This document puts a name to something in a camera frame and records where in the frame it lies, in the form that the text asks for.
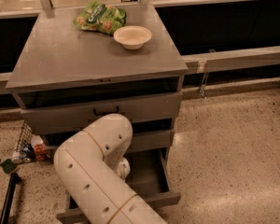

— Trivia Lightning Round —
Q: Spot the wire basket with items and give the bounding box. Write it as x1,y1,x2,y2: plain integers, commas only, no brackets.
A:
11,121,49,164

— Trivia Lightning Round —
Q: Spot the green object on floor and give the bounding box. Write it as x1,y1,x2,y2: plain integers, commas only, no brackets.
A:
0,159,18,175

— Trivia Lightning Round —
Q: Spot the white paper bowl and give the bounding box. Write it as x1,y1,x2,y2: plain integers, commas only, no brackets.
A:
113,25,152,50

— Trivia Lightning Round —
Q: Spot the grey drawer cabinet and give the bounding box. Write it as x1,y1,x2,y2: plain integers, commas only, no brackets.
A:
7,5,187,224

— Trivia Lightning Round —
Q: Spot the green chip bag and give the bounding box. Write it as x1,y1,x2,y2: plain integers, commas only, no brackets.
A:
73,1,127,35

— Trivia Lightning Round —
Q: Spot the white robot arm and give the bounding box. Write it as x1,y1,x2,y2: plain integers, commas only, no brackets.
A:
54,114,167,224

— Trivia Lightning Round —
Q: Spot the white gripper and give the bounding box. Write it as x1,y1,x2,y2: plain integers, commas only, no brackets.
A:
117,158,131,180

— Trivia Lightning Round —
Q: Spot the grey top drawer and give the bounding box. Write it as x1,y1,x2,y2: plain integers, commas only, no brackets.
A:
21,92,181,135

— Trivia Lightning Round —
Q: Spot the black stand on floor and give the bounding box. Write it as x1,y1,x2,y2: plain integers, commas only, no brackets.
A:
0,173,21,224

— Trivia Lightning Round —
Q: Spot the grey bottom drawer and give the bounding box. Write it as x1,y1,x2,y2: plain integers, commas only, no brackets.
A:
55,150,181,224

